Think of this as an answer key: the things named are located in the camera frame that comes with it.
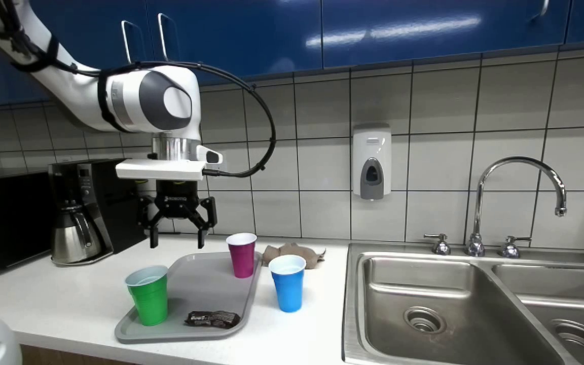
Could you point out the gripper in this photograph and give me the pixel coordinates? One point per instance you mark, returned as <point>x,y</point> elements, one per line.
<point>178,200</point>

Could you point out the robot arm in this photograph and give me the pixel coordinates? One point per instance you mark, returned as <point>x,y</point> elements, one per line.
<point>79,91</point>

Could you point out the grey plastic tray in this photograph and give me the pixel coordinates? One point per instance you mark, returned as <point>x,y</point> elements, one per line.
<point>206,289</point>

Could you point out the magenta plastic cup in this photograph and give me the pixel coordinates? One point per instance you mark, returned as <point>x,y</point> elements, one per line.
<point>243,258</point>

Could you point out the green plastic cup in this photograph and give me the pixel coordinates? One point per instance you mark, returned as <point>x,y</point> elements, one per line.
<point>151,301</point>

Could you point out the blue plastic cup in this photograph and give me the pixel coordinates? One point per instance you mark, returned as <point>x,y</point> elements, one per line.
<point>288,289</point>

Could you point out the black coffee maker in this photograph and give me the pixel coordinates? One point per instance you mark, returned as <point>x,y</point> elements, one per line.
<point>109,203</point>

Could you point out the dark snack packet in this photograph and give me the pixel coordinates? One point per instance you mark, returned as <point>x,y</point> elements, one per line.
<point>212,319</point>

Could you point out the steel coffee carafe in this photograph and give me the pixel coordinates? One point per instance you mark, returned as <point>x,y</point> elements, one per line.
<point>71,238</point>

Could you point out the brown crumpled cloth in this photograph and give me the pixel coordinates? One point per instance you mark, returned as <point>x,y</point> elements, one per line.
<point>294,252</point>

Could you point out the black microwave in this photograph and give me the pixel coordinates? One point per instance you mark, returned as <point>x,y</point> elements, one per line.
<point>8,223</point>

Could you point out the double steel sink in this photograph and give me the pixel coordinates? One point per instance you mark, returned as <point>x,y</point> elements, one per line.
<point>424,289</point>

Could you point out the chrome tap lever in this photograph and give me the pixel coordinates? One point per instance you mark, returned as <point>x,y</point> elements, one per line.
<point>440,246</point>
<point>510,247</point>

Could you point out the chrome gooseneck tap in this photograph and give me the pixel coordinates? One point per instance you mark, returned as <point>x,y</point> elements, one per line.
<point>480,203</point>

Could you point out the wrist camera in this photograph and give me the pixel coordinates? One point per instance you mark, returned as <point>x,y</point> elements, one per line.
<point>160,169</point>

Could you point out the white wall soap dispenser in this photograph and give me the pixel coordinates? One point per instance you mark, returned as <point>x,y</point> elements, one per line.
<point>371,162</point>

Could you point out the blue wall cabinet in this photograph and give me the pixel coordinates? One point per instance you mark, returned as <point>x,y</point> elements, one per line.
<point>271,30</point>

